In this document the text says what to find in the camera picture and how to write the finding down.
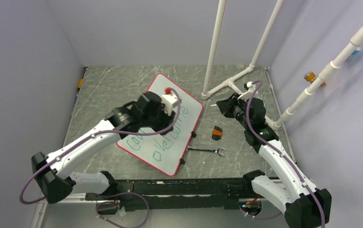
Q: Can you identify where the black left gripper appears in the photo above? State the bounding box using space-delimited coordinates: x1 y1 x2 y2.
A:
142 102 176 135

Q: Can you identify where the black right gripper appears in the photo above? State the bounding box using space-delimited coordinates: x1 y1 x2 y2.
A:
217 93 251 130

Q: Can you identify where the pink framed whiteboard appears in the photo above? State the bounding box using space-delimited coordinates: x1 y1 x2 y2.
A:
116 73 203 177

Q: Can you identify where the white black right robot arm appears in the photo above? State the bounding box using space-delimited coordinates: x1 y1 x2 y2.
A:
216 93 332 228

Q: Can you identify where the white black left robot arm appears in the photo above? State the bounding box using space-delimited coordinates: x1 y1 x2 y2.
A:
31 88 181 204

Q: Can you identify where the black orange hex key set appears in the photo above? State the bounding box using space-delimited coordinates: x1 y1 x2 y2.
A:
211 126 223 141

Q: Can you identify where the silver open-end wrench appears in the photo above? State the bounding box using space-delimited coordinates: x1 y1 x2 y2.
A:
186 146 226 157

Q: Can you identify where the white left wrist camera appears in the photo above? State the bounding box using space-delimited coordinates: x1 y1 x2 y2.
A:
161 87 179 116

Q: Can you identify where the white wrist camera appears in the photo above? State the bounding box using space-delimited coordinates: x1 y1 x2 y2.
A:
238 80 259 101
161 87 179 116

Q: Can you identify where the white PVC pipe frame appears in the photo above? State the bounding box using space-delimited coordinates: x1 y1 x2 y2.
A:
201 0 285 130

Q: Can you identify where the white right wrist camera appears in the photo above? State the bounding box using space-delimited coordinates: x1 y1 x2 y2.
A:
238 80 259 101

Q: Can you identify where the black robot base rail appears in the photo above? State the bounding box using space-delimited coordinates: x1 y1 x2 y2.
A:
85 178 265 215

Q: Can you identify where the orange wall fitting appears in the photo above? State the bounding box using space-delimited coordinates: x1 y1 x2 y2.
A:
304 71 316 83

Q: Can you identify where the blue wall fitting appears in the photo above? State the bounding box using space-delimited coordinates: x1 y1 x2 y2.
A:
351 46 362 56

